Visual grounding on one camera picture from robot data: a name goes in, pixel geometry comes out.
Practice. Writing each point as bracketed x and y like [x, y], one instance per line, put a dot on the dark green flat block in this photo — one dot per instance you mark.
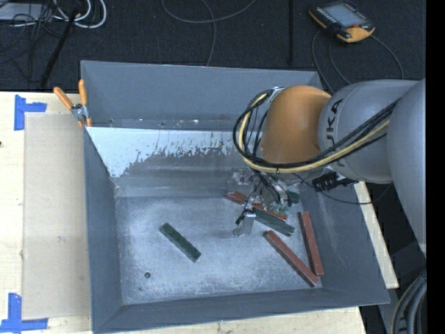
[180, 242]
[276, 224]
[294, 197]

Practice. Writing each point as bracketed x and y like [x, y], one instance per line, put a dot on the red-brown flat block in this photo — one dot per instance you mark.
[236, 197]
[290, 257]
[310, 244]

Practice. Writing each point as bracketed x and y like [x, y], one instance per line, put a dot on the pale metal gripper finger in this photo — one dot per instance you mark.
[249, 223]
[238, 230]

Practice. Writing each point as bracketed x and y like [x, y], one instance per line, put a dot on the grey metal bin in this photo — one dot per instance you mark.
[208, 242]

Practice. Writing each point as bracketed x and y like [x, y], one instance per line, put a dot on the pale wood flat board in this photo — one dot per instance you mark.
[52, 214]

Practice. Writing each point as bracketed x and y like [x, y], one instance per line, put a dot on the black cylinder on white bracket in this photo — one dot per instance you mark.
[326, 182]

